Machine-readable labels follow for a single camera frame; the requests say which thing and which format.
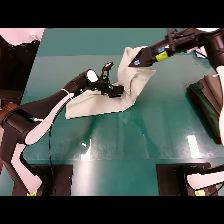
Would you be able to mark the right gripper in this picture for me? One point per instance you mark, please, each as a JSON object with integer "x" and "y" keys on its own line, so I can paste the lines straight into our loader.
{"x": 145, "y": 56}

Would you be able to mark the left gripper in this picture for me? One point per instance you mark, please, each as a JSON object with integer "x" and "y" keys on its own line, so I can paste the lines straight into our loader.
{"x": 113, "y": 90}

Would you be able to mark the white shirt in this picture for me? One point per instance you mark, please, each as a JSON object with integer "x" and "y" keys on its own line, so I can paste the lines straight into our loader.
{"x": 100, "y": 105}

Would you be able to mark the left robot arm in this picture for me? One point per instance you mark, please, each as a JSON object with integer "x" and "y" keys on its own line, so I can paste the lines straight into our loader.
{"x": 40, "y": 110}

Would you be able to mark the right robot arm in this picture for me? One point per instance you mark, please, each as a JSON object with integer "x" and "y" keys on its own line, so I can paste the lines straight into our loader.
{"x": 186, "y": 38}

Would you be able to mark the dark green garment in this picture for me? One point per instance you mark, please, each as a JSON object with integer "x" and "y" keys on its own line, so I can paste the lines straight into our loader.
{"x": 203, "y": 103}

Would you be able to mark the brown garment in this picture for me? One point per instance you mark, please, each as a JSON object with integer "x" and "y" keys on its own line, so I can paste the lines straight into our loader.
{"x": 213, "y": 91}

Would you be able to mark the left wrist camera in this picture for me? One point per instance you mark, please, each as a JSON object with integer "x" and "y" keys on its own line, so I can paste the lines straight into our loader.
{"x": 107, "y": 68}

